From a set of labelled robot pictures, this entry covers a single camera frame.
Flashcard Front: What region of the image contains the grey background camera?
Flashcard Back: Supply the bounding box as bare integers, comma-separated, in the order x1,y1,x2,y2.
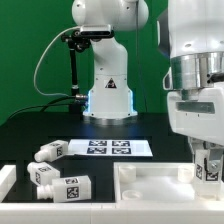
80,24,114,38

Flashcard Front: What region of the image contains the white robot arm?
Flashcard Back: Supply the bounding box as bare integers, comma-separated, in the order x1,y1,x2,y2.
72,0,224,173

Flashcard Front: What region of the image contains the black camera stand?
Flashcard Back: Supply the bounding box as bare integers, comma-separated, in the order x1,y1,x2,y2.
61,31,90,114

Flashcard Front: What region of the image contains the white square tabletop part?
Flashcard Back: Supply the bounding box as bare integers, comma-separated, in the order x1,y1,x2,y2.
114,162,224,203

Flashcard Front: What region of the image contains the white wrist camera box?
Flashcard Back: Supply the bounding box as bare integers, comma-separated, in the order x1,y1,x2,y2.
163,68,173,90

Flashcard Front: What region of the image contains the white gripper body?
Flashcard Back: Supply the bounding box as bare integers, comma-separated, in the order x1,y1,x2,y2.
167,84,224,145

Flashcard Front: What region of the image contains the white U-shaped fence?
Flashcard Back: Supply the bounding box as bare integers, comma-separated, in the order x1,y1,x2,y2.
0,165,224,224

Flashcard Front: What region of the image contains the white marker sheet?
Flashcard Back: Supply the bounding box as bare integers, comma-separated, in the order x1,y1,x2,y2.
68,139,153,157

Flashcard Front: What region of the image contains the black base cable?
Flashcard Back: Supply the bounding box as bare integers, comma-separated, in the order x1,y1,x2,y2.
7,94,89,122

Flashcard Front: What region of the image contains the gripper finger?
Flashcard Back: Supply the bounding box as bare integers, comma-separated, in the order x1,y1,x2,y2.
188,137,204,163
203,142,224,174

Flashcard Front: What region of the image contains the grey camera cable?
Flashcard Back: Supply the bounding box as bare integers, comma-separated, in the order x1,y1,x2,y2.
33,26,81,98

